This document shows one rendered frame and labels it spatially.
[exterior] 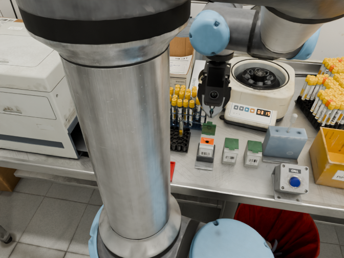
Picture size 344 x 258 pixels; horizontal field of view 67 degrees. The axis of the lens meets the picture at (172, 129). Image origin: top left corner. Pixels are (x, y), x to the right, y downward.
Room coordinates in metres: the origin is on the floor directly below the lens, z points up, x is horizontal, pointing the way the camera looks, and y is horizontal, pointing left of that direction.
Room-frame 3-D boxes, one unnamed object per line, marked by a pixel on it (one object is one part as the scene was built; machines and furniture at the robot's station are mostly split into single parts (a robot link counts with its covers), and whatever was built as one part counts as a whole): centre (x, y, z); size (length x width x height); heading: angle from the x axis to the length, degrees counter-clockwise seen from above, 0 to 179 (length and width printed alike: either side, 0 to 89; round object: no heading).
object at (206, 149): (0.51, -0.10, 0.92); 0.05 x 0.04 x 0.06; 168
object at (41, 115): (0.67, 0.39, 1.03); 0.31 x 0.27 x 0.30; 79
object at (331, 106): (0.63, -0.50, 0.93); 0.02 x 0.02 x 0.11
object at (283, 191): (0.42, -0.32, 0.92); 0.13 x 0.07 x 0.08; 169
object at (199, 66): (0.85, -0.14, 0.92); 0.24 x 0.12 x 0.10; 169
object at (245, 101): (0.78, -0.31, 0.94); 0.30 x 0.24 x 0.12; 160
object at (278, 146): (0.52, -0.33, 0.92); 0.10 x 0.07 x 0.10; 81
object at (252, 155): (0.50, -0.24, 0.91); 0.05 x 0.04 x 0.07; 169
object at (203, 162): (0.51, -0.10, 0.89); 0.09 x 0.05 x 0.04; 168
